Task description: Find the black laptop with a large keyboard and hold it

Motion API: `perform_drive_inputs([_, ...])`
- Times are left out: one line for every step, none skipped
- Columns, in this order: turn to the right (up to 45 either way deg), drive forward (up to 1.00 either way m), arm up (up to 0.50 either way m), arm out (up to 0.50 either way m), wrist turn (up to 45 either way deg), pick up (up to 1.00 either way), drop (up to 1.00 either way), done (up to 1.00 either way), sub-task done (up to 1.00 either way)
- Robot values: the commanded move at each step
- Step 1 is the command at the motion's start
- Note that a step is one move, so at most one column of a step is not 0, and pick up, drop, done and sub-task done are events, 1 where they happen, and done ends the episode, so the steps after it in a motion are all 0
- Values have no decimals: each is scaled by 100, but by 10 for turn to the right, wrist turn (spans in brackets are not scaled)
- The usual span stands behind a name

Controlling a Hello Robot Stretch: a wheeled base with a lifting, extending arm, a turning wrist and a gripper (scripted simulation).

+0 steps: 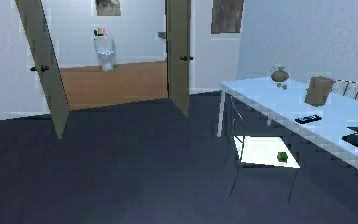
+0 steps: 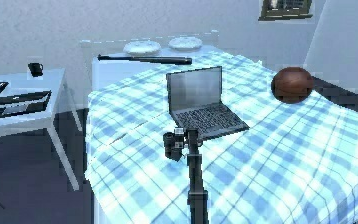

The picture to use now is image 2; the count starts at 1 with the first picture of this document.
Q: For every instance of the white round pillow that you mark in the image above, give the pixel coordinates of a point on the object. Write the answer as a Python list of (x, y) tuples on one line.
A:
[(142, 47), (185, 43)]

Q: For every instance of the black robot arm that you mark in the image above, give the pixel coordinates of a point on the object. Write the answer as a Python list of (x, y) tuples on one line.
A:
[(196, 173)]

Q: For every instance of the flat black laptop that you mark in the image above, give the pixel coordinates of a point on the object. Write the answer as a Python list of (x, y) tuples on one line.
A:
[(17, 104)]

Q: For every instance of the black laptop with large keyboard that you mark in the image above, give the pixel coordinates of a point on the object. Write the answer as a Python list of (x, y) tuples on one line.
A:
[(195, 90)]

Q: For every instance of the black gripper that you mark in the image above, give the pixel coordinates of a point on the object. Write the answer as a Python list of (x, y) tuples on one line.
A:
[(171, 146)]

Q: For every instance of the black baseball bat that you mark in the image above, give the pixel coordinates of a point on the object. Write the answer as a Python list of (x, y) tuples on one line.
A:
[(147, 59)]

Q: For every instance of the bed with blue checked cover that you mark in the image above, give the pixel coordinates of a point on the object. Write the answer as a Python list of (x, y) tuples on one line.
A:
[(270, 160)]

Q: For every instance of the white table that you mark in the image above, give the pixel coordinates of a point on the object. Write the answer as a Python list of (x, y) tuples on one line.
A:
[(23, 125)]

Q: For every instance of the black mug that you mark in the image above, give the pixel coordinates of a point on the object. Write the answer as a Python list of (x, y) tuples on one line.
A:
[(36, 69)]

